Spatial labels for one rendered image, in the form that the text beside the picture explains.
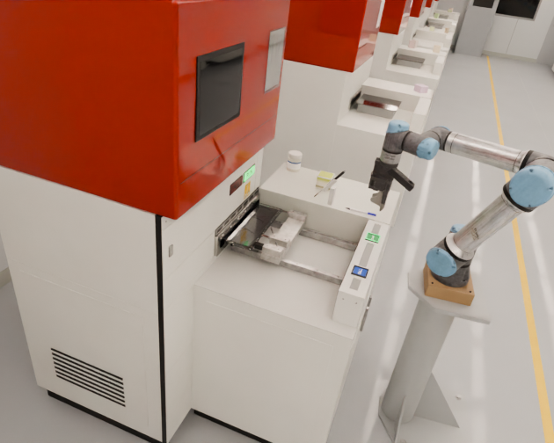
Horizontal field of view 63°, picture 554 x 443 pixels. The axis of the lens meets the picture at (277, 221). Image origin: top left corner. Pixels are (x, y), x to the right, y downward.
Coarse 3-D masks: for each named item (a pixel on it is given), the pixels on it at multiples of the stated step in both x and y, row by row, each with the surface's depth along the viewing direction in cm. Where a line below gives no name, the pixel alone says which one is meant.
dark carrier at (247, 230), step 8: (256, 208) 211; (264, 208) 212; (272, 208) 213; (248, 216) 204; (256, 216) 205; (264, 216) 206; (272, 216) 207; (240, 224) 198; (248, 224) 199; (256, 224) 200; (264, 224) 200; (232, 232) 192; (240, 232) 193; (248, 232) 193; (256, 232) 194; (232, 240) 187; (240, 240) 188; (248, 240) 188
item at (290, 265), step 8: (232, 248) 194; (240, 248) 192; (256, 256) 191; (280, 264) 188; (288, 264) 187; (296, 264) 186; (304, 272) 186; (312, 272) 184; (320, 272) 183; (328, 272) 184; (328, 280) 183; (336, 280) 182
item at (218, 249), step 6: (258, 192) 216; (252, 198) 211; (258, 198) 214; (252, 204) 210; (246, 210) 204; (240, 216) 198; (234, 222) 193; (228, 228) 188; (222, 234) 184; (216, 240) 181; (216, 246) 182; (222, 246) 188; (216, 252) 184
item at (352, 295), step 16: (368, 224) 198; (384, 224) 200; (384, 240) 196; (368, 256) 178; (368, 272) 168; (352, 288) 160; (368, 288) 169; (336, 304) 160; (352, 304) 158; (336, 320) 164; (352, 320) 161
